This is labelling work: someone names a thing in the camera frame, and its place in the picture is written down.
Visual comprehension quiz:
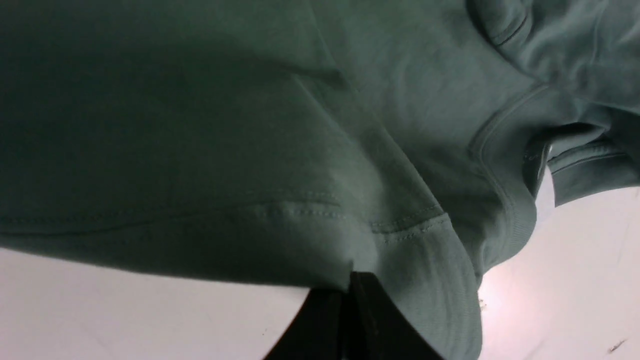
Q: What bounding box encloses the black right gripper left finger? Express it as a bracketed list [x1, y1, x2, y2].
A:
[265, 289, 349, 360]

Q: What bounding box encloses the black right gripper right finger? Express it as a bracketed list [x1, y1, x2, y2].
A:
[345, 272, 442, 360]

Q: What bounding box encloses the green long-sleeved shirt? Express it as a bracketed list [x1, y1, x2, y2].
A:
[0, 0, 639, 360]

